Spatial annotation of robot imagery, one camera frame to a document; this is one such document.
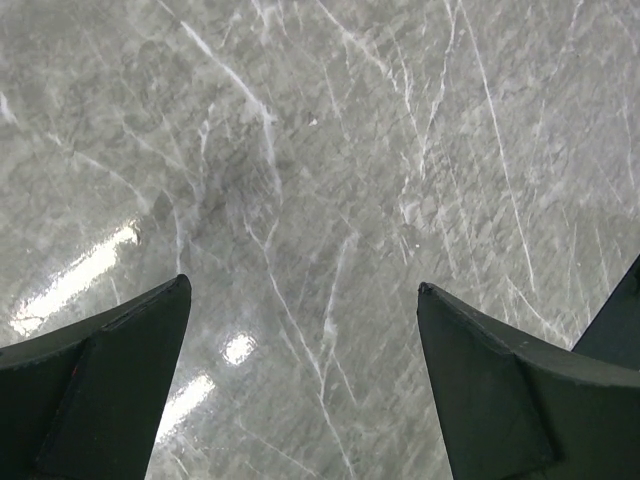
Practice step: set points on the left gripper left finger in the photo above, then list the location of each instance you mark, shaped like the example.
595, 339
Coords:
85, 401

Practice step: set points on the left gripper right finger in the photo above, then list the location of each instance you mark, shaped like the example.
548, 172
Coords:
512, 406

